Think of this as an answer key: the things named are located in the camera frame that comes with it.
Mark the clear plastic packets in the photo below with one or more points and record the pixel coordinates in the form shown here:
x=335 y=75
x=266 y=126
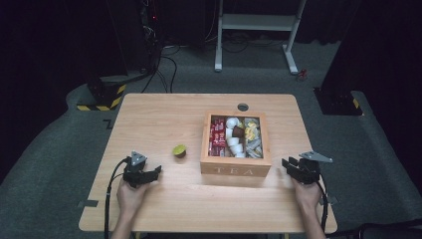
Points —
x=254 y=147

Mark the person's right hand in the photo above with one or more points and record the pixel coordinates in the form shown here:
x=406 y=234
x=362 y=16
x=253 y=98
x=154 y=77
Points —
x=307 y=197

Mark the black yellow striped base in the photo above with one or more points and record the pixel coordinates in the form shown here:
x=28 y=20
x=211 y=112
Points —
x=109 y=96

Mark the grey table grommet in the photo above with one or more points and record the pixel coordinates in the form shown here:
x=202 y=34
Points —
x=243 y=107

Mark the grey tape piece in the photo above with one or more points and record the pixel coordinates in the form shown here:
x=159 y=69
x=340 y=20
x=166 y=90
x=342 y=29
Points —
x=88 y=203
x=332 y=200

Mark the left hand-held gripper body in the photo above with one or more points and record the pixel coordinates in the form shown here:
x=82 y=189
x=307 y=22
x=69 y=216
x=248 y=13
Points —
x=135 y=172

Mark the black stand base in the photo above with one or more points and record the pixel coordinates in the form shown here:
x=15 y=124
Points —
x=338 y=103

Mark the red floor object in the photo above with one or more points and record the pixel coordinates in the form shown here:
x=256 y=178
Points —
x=301 y=75

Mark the brown coffee capsule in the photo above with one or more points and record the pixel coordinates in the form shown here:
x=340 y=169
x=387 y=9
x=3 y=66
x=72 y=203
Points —
x=238 y=131

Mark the green-lid coffee capsule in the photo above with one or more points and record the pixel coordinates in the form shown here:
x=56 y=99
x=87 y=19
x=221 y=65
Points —
x=179 y=150

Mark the dark equipment rack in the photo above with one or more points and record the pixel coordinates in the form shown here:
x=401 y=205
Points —
x=149 y=30

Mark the row of red packets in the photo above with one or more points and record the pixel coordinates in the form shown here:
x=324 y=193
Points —
x=217 y=136

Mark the yellow packets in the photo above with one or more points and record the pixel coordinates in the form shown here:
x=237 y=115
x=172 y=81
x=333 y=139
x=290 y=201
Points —
x=251 y=132

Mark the white metal stand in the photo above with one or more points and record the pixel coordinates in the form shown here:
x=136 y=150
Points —
x=258 y=22

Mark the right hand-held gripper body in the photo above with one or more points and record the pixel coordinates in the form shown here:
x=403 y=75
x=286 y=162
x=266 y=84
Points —
x=310 y=171

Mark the wooden tea box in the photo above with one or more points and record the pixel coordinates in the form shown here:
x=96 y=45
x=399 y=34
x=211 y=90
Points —
x=234 y=166

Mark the person's left hand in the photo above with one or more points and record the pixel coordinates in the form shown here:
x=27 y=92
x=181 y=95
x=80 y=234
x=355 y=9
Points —
x=131 y=199

